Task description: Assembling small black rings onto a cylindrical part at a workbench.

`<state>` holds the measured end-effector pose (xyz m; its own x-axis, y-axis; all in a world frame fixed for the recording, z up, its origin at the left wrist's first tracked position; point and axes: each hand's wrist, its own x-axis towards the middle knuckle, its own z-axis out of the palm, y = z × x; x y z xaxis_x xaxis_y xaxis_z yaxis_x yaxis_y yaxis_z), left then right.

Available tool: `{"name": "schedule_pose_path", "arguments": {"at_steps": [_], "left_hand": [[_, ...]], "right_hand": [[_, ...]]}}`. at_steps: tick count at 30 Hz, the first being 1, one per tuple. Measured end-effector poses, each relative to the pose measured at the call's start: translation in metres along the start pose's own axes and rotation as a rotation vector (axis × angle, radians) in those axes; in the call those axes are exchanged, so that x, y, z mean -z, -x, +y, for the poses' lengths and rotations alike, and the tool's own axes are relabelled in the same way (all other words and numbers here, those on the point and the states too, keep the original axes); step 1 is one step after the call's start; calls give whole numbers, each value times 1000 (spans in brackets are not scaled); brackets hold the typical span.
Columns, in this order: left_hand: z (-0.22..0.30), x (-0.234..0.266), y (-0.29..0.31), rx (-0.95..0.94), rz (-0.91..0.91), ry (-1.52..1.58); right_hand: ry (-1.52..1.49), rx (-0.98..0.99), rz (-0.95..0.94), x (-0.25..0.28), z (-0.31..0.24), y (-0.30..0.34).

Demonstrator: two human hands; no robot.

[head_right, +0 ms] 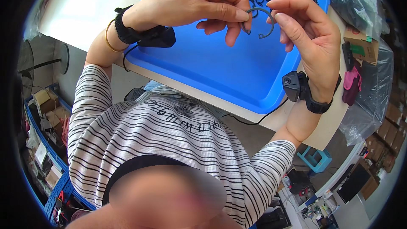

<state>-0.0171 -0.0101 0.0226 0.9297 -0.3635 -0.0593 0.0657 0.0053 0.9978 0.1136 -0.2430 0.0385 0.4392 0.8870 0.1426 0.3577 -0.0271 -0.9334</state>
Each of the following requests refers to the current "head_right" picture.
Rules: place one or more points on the black standing fan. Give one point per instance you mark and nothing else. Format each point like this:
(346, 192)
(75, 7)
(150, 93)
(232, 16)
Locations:
(27, 66)

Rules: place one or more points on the person's body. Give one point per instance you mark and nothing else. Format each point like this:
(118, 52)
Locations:
(159, 133)

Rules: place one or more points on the person's left hand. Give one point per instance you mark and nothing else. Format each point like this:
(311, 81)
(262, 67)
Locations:
(178, 3)

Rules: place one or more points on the small blue stool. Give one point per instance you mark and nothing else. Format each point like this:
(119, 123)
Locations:
(314, 159)

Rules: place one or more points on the person's right hand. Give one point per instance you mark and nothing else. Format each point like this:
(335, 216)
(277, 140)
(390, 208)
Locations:
(318, 47)

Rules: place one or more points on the white bench with electronics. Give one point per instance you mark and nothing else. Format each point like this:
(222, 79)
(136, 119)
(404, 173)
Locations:
(334, 194)

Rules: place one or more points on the stack of cardboard cartons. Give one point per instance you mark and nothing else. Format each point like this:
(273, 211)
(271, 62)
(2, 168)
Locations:
(391, 133)

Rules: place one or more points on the pink cloth glove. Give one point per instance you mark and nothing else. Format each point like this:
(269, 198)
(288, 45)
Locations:
(351, 84)

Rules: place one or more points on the large clear plastic bag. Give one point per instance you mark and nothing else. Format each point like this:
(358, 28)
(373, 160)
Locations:
(372, 101)

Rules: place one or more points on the black hand tool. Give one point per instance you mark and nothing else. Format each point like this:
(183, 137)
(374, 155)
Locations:
(348, 57)

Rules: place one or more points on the clear bag of black parts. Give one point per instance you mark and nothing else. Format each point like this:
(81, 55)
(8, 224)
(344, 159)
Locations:
(356, 9)

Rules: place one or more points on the blue plastic tray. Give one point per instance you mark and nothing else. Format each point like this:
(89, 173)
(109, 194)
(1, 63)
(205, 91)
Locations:
(206, 70)

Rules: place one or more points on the brown cardboard box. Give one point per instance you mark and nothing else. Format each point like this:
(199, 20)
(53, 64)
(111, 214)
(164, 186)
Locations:
(365, 51)

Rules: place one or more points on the gold bangle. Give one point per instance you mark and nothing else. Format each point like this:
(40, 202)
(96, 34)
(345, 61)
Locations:
(108, 43)

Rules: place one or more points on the black wrist band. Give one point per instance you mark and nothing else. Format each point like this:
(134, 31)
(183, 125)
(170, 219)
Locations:
(149, 36)
(297, 86)

